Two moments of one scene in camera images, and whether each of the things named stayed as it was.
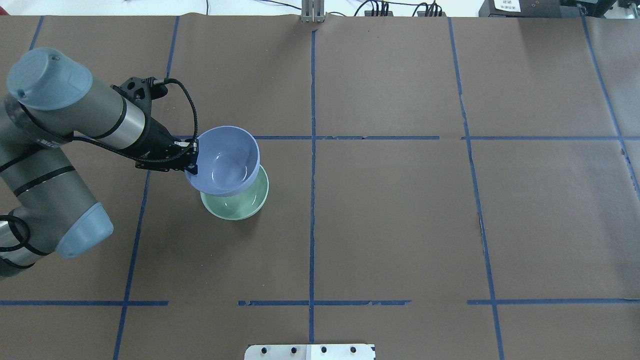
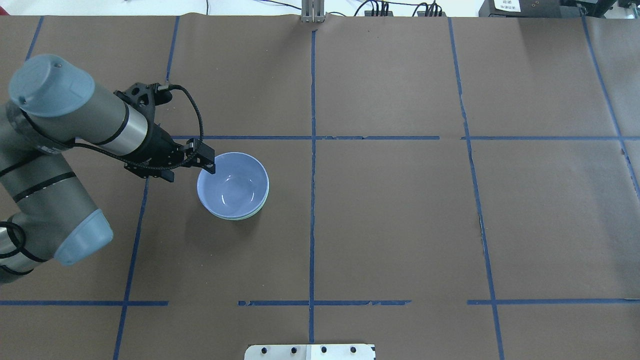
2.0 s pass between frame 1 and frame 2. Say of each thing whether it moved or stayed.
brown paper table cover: stayed
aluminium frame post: stayed
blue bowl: moved
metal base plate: stayed
